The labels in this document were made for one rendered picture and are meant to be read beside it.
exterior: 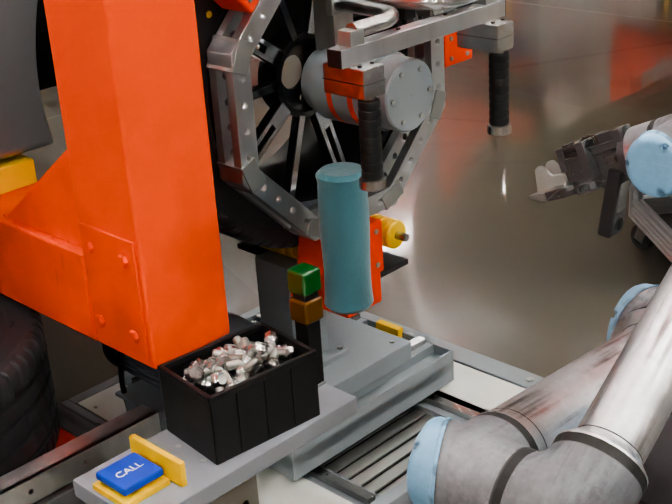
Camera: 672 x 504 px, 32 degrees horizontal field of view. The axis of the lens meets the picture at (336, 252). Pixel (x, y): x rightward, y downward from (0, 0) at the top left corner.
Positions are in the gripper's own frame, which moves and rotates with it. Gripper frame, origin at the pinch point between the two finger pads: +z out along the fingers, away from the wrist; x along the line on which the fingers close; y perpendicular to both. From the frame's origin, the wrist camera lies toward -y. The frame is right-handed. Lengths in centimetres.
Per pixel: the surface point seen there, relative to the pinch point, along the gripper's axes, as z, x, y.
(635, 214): 62, -130, -28
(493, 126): 10.0, -9.0, 13.7
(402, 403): 59, -10, -35
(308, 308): 20.1, 39.7, -1.4
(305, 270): 18.4, 38.9, 4.4
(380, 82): 4.3, 22.4, 27.3
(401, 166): 33.5, -8.9, 12.6
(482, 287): 90, -88, -30
